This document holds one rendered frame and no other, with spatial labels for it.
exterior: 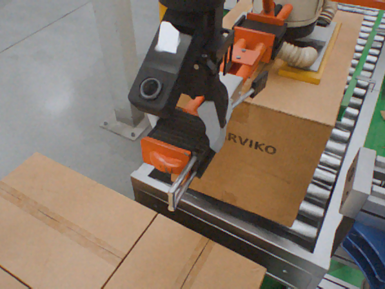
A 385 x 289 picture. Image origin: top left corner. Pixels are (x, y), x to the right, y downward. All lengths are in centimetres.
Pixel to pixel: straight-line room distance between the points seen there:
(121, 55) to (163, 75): 163
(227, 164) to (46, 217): 67
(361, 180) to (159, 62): 54
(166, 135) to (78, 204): 85
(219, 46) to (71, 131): 205
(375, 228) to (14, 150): 207
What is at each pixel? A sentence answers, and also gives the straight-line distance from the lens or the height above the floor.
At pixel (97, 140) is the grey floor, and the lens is 226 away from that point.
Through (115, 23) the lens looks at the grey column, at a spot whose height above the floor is 74.
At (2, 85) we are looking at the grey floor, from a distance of 304.
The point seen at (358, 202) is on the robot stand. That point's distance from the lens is 77.
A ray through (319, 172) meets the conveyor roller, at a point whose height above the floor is 55.
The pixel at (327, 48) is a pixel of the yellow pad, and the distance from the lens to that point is 99.
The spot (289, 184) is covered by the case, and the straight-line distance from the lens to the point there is 90.
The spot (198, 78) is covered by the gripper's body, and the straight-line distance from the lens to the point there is 38.
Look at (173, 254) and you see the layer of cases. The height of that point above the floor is 54.
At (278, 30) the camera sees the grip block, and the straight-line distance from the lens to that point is 74.
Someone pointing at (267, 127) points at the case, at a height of 101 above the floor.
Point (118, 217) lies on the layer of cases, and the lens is 119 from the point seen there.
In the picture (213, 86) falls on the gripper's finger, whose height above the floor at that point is 131.
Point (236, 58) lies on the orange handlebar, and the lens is 63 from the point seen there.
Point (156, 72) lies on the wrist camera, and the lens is 34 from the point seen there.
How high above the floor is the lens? 153
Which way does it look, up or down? 45 degrees down
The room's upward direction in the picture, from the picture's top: straight up
